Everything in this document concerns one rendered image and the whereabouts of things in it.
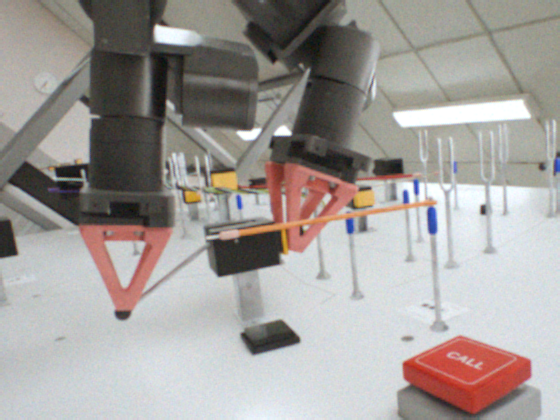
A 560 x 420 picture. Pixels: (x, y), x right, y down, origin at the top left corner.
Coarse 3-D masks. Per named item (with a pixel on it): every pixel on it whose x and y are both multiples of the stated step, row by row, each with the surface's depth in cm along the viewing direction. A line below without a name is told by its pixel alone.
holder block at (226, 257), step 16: (208, 224) 46; (224, 224) 46; (240, 224) 45; (256, 224) 44; (272, 224) 45; (208, 240) 45; (224, 240) 43; (240, 240) 44; (256, 240) 44; (272, 240) 45; (208, 256) 46; (224, 256) 43; (240, 256) 44; (256, 256) 44; (272, 256) 45; (224, 272) 43; (240, 272) 44
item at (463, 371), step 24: (456, 336) 31; (408, 360) 28; (432, 360) 28; (456, 360) 28; (480, 360) 28; (504, 360) 27; (528, 360) 27; (432, 384) 27; (456, 384) 25; (480, 384) 25; (504, 384) 26; (480, 408) 25
